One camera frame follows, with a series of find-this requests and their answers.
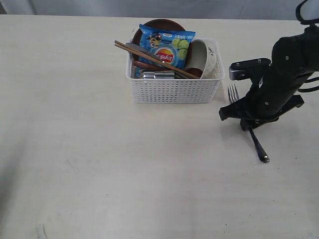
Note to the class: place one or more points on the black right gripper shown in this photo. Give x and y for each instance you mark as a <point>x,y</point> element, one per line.
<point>269,96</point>

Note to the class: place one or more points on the silver metal fork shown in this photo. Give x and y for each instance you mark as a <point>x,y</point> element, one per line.
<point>262,155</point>

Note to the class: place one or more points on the shiny steel cup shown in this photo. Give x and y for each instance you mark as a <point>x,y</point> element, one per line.
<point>157,75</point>

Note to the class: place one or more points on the silver table knife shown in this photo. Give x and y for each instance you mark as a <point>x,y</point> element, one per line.
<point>141,52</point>

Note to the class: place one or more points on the blue chips snack bag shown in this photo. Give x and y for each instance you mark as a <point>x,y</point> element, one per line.
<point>168,45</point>

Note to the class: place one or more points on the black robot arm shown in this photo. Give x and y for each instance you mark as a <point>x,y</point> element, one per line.
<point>299,54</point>

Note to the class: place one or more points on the brown wooden spoon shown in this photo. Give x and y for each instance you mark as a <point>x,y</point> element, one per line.
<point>149,67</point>

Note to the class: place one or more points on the white speckled ceramic bowl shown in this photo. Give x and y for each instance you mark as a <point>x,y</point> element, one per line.
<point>203,54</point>

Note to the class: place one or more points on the white plastic perforated basket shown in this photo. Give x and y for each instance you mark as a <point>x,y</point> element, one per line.
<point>170,91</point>

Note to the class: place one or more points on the brown round plate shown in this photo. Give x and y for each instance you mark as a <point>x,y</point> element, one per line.
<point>162,24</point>

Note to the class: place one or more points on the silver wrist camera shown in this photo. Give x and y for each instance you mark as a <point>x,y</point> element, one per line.
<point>241,70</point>

